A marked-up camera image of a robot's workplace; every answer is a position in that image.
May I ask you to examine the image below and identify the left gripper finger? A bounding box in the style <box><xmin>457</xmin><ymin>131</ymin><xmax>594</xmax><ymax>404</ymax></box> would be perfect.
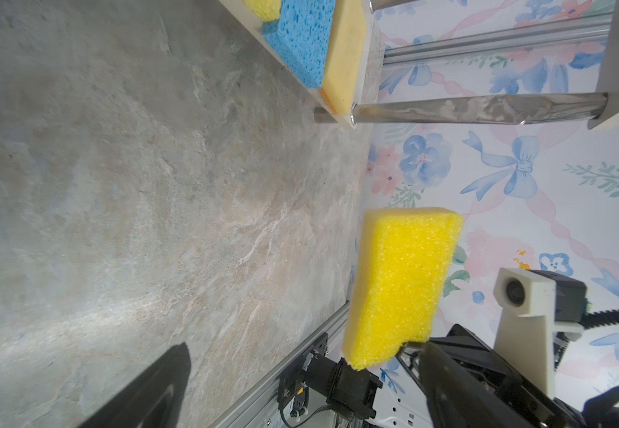
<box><xmin>81</xmin><ymin>342</ymin><xmax>192</xmax><ymax>427</ymax></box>

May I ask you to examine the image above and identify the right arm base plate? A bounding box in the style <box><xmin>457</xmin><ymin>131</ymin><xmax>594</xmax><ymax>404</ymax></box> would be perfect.
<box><xmin>277</xmin><ymin>333</ymin><xmax>384</xmax><ymax>421</ymax></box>

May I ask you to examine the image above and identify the small tan sponge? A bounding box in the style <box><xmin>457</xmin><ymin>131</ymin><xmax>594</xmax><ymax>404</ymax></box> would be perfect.
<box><xmin>319</xmin><ymin>0</ymin><xmax>367</xmax><ymax>116</ymax></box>

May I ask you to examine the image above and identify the yellow porous sponge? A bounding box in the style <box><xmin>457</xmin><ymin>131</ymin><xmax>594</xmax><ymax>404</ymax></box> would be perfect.
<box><xmin>243</xmin><ymin>0</ymin><xmax>283</xmax><ymax>22</ymax></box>

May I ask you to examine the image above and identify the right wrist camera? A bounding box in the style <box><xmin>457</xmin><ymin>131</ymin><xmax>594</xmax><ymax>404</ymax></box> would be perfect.
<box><xmin>493</xmin><ymin>267</ymin><xmax>588</xmax><ymax>399</ymax></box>

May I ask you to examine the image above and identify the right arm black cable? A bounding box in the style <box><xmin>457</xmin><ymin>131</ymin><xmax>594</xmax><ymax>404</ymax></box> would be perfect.
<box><xmin>576</xmin><ymin>309</ymin><xmax>619</xmax><ymax>330</ymax></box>

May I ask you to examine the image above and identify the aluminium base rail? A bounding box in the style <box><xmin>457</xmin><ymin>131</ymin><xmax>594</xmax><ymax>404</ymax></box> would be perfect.
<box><xmin>207</xmin><ymin>301</ymin><xmax>433</xmax><ymax>428</ymax></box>

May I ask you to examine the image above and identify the white two-tier shelf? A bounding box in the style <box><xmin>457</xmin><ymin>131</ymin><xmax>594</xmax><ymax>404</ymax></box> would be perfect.
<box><xmin>217</xmin><ymin>0</ymin><xmax>619</xmax><ymax>132</ymax></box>

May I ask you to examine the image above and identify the blue sponge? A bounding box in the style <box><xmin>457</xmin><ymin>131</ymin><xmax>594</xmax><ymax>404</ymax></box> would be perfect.
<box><xmin>262</xmin><ymin>0</ymin><xmax>336</xmax><ymax>89</ymax></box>

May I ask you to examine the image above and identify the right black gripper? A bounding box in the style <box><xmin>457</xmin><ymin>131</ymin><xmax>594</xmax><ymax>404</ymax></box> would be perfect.
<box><xmin>418</xmin><ymin>325</ymin><xmax>619</xmax><ymax>427</ymax></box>

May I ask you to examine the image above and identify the bright yellow sponge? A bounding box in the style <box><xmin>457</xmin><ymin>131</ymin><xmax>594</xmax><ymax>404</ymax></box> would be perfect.
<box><xmin>343</xmin><ymin>208</ymin><xmax>464</xmax><ymax>370</ymax></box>

